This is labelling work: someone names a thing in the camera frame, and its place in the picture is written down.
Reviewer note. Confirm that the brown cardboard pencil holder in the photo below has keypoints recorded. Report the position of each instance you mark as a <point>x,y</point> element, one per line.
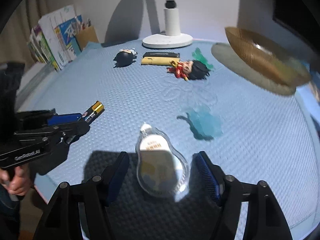
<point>85,36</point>

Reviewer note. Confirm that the amber ribbed glass bowl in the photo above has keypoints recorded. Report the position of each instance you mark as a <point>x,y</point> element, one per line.
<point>267,57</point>

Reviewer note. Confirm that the stack of colourful books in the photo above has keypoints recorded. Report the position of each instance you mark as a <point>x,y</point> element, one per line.
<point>53,38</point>

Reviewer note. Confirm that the teal green plastic figure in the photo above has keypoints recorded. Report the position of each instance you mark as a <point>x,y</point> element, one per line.
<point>198,56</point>

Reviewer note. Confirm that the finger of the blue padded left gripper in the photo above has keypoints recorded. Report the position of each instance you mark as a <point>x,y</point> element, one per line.
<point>63,119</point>

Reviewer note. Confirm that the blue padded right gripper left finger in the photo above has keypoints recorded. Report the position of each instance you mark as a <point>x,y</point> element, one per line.
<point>95,194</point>

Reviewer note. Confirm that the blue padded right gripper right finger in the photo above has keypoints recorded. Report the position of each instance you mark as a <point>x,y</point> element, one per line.
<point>229,194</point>

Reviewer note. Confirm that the yellow rectangular lighter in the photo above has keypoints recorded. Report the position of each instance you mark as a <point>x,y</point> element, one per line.
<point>159,61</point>

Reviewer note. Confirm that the white desk lamp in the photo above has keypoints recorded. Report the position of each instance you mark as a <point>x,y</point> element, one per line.
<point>172,37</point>

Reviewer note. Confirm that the black lighter with white text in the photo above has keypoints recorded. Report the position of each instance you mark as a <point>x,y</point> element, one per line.
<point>162,54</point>

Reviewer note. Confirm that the person's left hand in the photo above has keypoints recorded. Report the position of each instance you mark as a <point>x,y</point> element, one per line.
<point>20,184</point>

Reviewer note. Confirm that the black-haired chibi figure head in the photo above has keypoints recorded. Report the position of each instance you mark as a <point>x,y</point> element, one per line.
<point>125,57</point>

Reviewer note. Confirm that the red black-haired chibi figure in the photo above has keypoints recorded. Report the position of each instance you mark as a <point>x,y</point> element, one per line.
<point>189,70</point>

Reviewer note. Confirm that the grey blue dragon figure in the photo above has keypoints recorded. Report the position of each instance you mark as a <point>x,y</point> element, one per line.
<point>203,124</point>

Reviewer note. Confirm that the black computer monitor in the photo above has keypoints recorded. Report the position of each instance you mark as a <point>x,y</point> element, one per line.
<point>301,17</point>

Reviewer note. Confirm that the clear correction tape dispenser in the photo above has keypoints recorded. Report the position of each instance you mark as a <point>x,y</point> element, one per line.
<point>161,170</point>

